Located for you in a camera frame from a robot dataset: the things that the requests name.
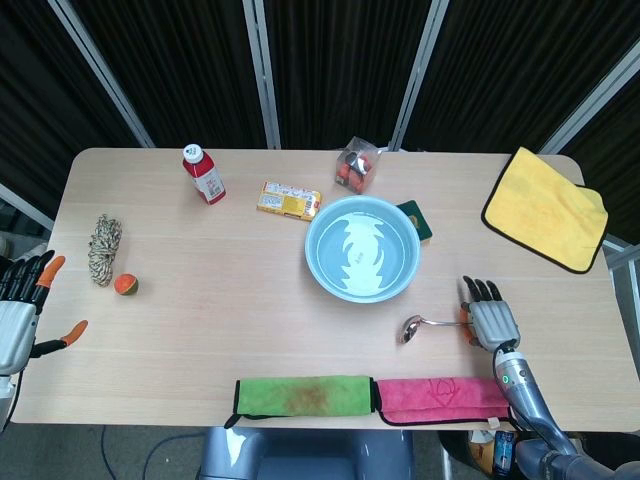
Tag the black waste bin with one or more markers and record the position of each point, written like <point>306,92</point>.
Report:
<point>455,450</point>

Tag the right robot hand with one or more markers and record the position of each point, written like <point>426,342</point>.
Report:
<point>492,322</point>

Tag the yellow snack box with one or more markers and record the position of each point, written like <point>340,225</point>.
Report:
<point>287,200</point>

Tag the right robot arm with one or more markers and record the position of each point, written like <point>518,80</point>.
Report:
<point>525,400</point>

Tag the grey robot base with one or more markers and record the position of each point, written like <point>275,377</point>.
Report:
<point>300,455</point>

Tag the green folded towel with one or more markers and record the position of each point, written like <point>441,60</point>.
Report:
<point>300,395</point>

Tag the blue bottle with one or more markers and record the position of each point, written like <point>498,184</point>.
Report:
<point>503,450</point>

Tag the orange green ball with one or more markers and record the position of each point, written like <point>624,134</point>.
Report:
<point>126,285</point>

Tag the grey metal partition post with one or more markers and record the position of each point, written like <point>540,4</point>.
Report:
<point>595,97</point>
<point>262,75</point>
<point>100,75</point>
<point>420,75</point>

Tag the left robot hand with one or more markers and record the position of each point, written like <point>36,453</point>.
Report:
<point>15,325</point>

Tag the red drink bottle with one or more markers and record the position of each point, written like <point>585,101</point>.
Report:
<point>205,177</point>

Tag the clear plastic box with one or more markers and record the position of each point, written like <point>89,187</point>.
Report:
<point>355,167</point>

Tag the green yellow sponge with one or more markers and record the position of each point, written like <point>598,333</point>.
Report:
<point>422,220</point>

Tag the pink folded towel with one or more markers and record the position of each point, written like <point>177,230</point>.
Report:
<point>440,395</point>

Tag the light blue bowl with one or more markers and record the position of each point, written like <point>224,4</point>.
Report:
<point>325,250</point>

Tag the yellow cloth black trim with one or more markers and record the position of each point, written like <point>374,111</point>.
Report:
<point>545,210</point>

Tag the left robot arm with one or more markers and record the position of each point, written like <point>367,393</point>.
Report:
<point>5,395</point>

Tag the metal ladle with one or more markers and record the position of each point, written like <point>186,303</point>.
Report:
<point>409,330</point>

